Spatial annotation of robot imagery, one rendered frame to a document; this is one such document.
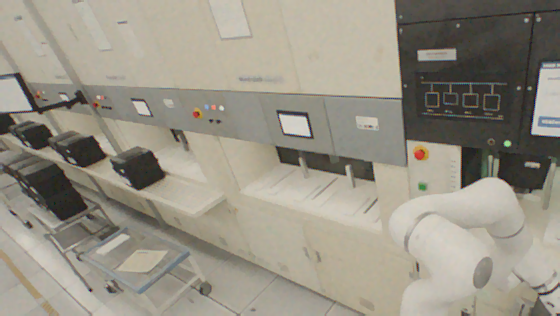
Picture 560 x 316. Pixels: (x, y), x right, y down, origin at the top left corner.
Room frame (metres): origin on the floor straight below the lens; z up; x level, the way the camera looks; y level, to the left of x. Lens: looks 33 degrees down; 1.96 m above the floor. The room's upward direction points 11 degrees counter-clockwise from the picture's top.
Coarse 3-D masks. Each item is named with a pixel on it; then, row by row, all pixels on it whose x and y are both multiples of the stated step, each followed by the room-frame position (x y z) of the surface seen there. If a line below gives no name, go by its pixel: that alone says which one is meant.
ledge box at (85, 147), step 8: (72, 136) 3.44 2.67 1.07; (80, 136) 3.40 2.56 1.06; (88, 136) 3.37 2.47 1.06; (64, 144) 3.25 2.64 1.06; (72, 144) 3.24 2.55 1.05; (80, 144) 3.28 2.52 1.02; (88, 144) 3.32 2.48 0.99; (96, 144) 3.36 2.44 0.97; (64, 152) 3.29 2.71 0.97; (72, 152) 3.20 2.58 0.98; (80, 152) 3.24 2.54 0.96; (88, 152) 3.29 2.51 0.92; (96, 152) 3.34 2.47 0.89; (72, 160) 3.27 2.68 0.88; (80, 160) 3.22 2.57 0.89; (88, 160) 3.26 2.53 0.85; (96, 160) 3.31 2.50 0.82
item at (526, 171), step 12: (504, 156) 1.40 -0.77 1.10; (516, 156) 1.36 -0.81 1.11; (528, 156) 1.33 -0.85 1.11; (504, 168) 1.40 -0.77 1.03; (516, 168) 1.36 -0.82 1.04; (528, 168) 1.33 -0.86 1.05; (540, 168) 1.30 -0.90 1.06; (504, 180) 1.39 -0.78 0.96; (516, 180) 1.36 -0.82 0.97; (528, 180) 1.32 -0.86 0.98; (540, 180) 1.29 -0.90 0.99
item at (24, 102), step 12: (0, 84) 2.69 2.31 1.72; (12, 84) 2.63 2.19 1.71; (24, 84) 2.62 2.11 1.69; (0, 96) 2.71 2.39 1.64; (12, 96) 2.65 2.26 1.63; (24, 96) 2.60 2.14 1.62; (0, 108) 2.73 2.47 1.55; (12, 108) 2.67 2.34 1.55; (24, 108) 2.61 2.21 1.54; (36, 108) 2.59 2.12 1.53; (48, 108) 2.78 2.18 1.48
